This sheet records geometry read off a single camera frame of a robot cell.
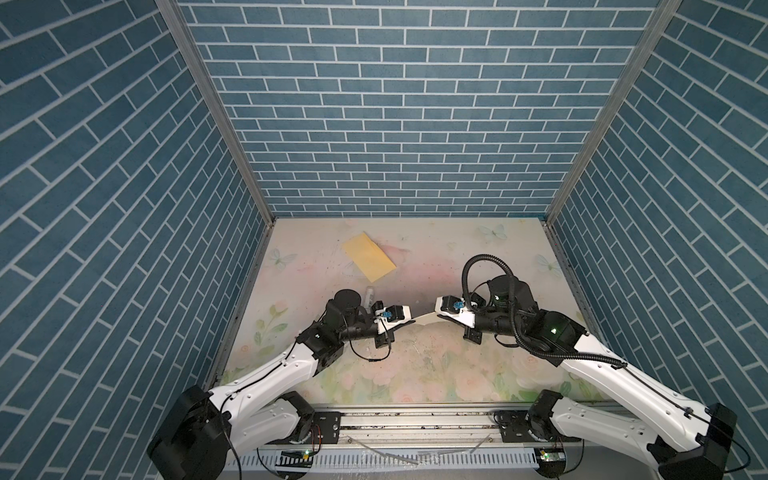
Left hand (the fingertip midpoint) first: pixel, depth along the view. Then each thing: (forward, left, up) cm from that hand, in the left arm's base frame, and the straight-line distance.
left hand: (410, 319), depth 74 cm
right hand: (+1, -7, +5) cm, 8 cm away
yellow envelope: (+33, +12, -19) cm, 40 cm away
